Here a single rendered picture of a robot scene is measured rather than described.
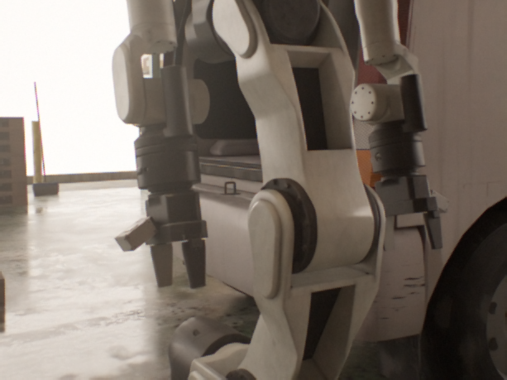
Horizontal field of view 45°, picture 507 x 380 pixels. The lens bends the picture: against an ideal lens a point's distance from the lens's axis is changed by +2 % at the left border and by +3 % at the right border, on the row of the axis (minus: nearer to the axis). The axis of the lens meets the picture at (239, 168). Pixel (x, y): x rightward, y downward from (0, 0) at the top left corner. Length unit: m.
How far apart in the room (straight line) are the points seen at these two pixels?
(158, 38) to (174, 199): 0.22
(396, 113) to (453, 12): 0.42
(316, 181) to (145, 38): 0.31
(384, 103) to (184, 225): 0.44
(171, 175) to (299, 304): 0.26
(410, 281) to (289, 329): 0.53
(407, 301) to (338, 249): 0.52
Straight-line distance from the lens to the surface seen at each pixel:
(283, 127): 0.89
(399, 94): 1.09
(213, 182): 2.22
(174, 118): 0.79
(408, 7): 1.35
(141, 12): 0.87
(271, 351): 0.99
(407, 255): 1.36
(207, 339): 1.22
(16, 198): 6.67
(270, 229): 0.85
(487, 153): 1.49
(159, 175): 0.80
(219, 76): 2.60
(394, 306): 1.36
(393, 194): 1.08
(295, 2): 0.97
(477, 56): 1.47
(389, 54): 1.10
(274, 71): 0.88
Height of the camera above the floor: 0.75
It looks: 4 degrees down
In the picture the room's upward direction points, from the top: 1 degrees counter-clockwise
